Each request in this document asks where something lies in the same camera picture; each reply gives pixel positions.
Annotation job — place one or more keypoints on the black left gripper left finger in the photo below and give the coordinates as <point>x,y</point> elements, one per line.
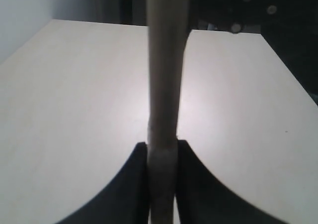
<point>125,200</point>

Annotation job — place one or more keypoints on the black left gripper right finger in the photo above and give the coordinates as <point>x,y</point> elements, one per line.
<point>202,199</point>

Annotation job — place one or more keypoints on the wooden paint brush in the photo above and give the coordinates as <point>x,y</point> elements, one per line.
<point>167,35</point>

